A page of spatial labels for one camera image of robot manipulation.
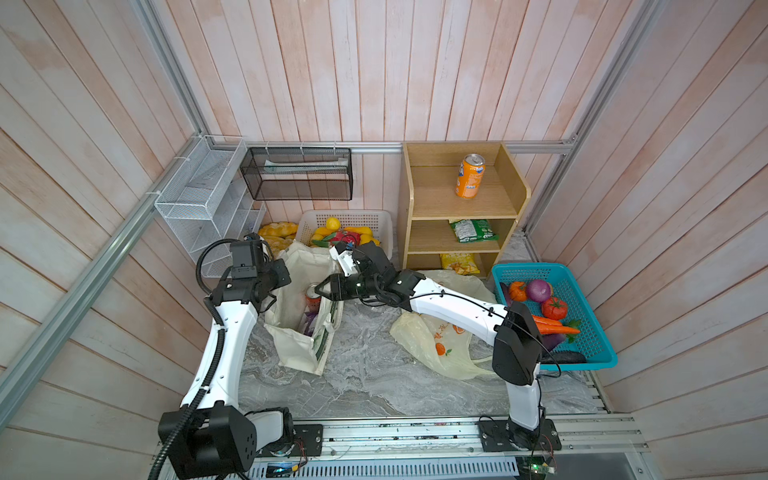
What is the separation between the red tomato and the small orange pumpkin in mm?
65

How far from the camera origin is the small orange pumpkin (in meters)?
0.97

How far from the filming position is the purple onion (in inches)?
37.0

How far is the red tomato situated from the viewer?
3.03 ft
